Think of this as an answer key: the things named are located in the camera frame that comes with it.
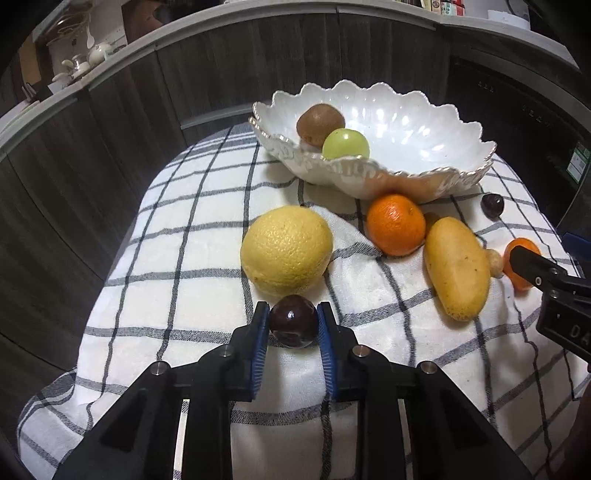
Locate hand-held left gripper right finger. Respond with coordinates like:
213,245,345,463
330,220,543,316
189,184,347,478
316,301,536,480

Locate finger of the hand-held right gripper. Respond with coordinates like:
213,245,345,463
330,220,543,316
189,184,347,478
509,246,591,298
564,233,591,278

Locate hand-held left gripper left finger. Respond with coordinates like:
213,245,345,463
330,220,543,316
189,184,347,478
51,301,271,480

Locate orange mandarin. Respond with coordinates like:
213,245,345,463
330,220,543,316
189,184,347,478
366,194,426,258
502,237,542,291

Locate large dark purple plum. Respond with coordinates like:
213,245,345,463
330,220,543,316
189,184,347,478
269,295,320,348

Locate yellow mango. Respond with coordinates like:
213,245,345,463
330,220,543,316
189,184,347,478
423,217,491,322

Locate large yellow lemon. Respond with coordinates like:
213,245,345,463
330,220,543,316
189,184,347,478
240,205,334,297

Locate white scalloped ceramic bowl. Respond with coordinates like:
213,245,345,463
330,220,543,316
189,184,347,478
249,79,498,204

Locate green energy label sticker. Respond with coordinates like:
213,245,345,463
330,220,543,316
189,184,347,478
568,141,591,183

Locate white black checked cloth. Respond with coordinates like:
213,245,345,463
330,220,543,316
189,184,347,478
16,124,591,480

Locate black built-in dishwasher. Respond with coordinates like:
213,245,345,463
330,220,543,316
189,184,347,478
445,55,591,232

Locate green apple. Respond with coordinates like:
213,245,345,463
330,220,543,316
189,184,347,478
322,128,371,161

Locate brown kiwi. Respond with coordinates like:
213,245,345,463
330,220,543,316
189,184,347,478
296,104,346,147

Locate row of colourful boxes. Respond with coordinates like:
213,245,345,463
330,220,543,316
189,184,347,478
406,0,468,17

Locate white tea cups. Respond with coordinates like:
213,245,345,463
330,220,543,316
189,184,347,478
51,53,89,85

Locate patterned white ceramic pot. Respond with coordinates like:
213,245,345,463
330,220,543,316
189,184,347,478
46,11,94,62

